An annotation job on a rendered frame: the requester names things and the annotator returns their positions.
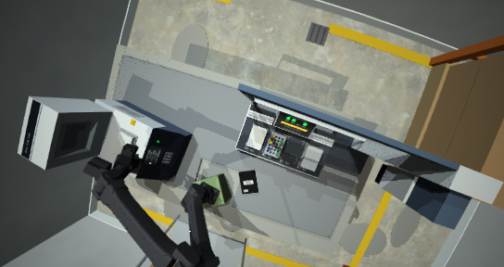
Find white benchtop lab instrument with lid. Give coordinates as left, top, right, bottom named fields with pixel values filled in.
left=18, top=96, right=192, bottom=181

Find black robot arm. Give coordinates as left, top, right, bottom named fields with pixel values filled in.
left=82, top=144, right=220, bottom=267

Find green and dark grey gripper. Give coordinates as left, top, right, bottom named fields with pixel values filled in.
left=116, top=154, right=144, bottom=174

